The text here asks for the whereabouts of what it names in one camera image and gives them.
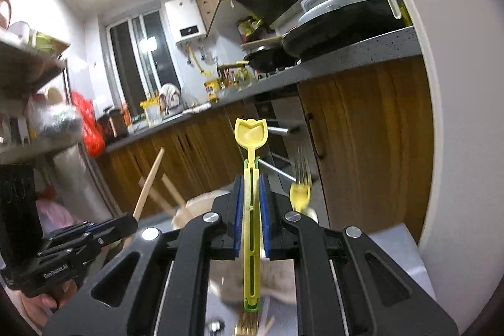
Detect stainless built-in oven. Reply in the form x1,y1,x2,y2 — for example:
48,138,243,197
243,91,330,219

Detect pink plastic bag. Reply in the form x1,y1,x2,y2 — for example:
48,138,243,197
35,197,76,231

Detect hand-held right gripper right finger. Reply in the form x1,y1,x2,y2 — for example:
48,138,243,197
258,174,460,336

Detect gold fork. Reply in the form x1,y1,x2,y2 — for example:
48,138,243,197
235,314,261,336
289,146,315,215

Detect dark lidded jar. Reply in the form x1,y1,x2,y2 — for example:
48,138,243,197
97,109,129,139

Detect yellow gas pipe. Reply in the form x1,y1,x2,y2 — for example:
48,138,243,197
186,45,211,76

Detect cooking oil bottle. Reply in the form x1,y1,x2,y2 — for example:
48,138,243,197
387,0,413,26

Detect wooden chopstick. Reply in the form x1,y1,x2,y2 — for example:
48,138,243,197
132,147,165,223
161,176,189,211

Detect metal storage rack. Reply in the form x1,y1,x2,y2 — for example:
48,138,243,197
0,32,86,164

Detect person's left hand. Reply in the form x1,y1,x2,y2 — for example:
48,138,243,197
20,278,81,327

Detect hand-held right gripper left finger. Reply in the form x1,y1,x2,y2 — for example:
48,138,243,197
43,174,245,336

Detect yellow food bag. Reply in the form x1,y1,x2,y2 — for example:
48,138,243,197
140,97,163,127

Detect cups on rack shelf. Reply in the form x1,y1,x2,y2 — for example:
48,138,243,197
0,0,72,58

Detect yellow detergent bottle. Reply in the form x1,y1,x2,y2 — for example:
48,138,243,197
203,79,222,103

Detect clear bag of dark greens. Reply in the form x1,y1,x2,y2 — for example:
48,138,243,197
29,103,84,142

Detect red plastic bag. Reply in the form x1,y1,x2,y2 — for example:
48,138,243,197
70,91,106,158

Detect crumpled dish cloth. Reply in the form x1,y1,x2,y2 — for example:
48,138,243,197
158,83,183,111

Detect black wok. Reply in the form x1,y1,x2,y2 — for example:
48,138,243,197
243,44,299,71

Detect grey kitchen countertop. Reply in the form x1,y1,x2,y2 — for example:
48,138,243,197
103,25,423,154

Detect kitchen window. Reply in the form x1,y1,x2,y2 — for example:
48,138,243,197
105,10,182,113

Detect white water heater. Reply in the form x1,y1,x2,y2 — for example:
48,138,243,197
164,0,209,46

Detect wooden base cabinet beside oven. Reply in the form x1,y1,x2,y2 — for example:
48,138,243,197
296,56,432,233

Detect black electric griddle grey lid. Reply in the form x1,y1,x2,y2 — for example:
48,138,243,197
281,0,407,60

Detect spice shelf with jars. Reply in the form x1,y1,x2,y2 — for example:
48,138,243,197
236,16,277,46

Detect group of condiment bottles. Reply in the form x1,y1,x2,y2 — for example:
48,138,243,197
216,61,253,89

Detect wooden base cabinets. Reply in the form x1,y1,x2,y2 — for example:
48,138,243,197
95,101,253,219

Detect yellow tulip spoon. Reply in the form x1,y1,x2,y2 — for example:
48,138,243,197
234,118,269,312

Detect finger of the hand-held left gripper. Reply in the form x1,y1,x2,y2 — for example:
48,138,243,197
84,214,139,247
36,224,104,263

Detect grey checked tablecloth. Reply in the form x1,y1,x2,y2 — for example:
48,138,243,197
138,213,438,336

